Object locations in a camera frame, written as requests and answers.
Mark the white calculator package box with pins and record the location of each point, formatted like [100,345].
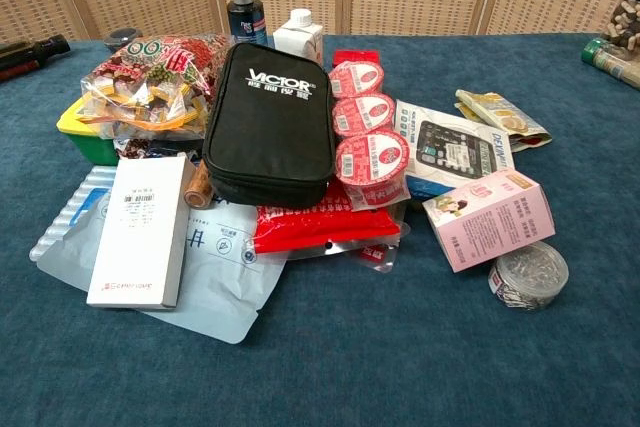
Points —
[450,152]

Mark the red plastic block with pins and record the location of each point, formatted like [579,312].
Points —
[355,57]

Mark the pink paper box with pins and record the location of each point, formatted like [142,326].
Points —
[487,222]

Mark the white paper box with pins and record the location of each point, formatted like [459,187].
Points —
[140,237]

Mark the red plastic snack bag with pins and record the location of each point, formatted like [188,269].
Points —
[320,227]

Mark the red-lidded jelly cup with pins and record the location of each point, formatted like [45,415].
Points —
[357,78]
[364,113]
[372,162]

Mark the black Victor zip case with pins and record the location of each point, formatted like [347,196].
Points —
[272,132]

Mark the wooden cylinder tube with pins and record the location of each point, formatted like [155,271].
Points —
[197,189]

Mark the pale blue foil pouch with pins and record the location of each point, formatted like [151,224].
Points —
[220,267]

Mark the white carton with screw cap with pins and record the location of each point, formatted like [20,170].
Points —
[299,39]

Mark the blue table cloth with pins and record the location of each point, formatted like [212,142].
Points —
[350,347]

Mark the dark printed snack bag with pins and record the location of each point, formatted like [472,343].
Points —
[150,148]

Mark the blue pump dispenser bottle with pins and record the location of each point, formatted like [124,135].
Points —
[247,17]

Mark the clear bag of candies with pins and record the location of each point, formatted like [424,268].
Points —
[150,82]

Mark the round clear tin of clips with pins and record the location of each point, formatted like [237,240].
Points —
[530,274]

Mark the green and yellow plastic container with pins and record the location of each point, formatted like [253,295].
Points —
[87,139]

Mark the clear ribbed plastic package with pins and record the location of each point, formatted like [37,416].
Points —
[75,207]

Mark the small dark round jar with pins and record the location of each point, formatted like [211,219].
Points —
[122,38]

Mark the dark bottle with red label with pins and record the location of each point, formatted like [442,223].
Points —
[17,70]

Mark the clear jar of mixed pieces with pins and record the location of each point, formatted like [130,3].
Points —
[625,17]

